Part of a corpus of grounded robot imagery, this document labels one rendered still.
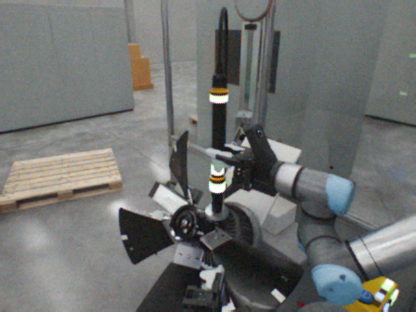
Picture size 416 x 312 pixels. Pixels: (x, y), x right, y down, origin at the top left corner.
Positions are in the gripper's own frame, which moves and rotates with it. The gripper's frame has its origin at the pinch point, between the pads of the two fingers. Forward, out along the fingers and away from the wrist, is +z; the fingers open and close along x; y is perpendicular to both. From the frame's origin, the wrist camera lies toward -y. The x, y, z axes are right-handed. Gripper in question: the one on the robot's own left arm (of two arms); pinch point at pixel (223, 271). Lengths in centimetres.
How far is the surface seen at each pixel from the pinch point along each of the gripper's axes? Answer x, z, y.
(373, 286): 15.3, 14.5, -42.3
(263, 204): 1.7, 36.0, -9.5
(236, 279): 0.6, -1.4, -3.7
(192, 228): -4.8, 11.5, 10.9
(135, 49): -27, 742, 358
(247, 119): -22, 69, -2
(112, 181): 89, 208, 167
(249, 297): 2.2, -5.5, -7.3
